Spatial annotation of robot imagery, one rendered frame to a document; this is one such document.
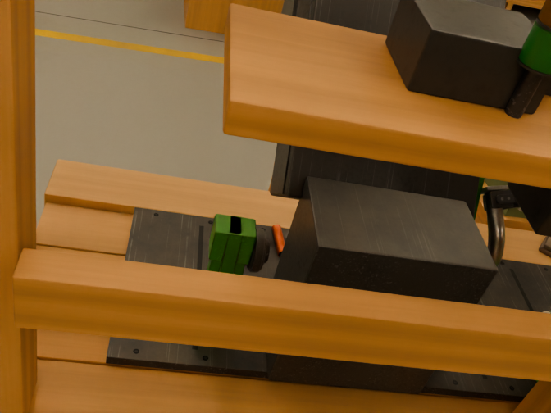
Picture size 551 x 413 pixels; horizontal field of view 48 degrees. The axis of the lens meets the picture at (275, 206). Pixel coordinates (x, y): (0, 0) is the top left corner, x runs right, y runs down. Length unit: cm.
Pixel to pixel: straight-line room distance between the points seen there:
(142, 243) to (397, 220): 58
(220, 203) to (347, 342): 75
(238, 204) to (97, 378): 57
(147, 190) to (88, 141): 176
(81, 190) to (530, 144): 104
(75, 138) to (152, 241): 194
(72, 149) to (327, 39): 248
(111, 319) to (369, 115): 39
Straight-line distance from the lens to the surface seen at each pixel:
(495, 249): 123
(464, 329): 85
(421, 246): 100
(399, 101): 69
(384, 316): 81
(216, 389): 116
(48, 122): 336
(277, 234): 142
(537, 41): 72
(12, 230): 78
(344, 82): 69
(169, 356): 116
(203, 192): 152
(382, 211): 104
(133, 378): 115
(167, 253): 134
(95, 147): 320
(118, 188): 149
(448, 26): 71
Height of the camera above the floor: 182
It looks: 37 degrees down
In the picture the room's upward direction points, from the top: 17 degrees clockwise
